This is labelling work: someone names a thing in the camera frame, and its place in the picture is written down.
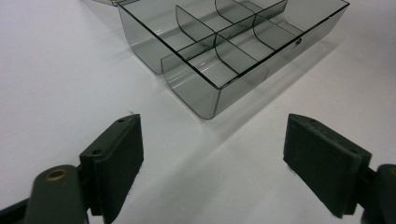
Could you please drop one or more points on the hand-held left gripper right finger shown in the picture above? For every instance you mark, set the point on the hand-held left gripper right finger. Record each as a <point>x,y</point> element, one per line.
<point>323,161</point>

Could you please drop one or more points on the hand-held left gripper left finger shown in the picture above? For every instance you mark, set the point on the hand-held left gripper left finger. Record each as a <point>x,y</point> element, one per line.
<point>115,165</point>

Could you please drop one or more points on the clear grey compartment box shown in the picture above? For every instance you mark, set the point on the clear grey compartment box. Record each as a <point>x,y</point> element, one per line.
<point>224,53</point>

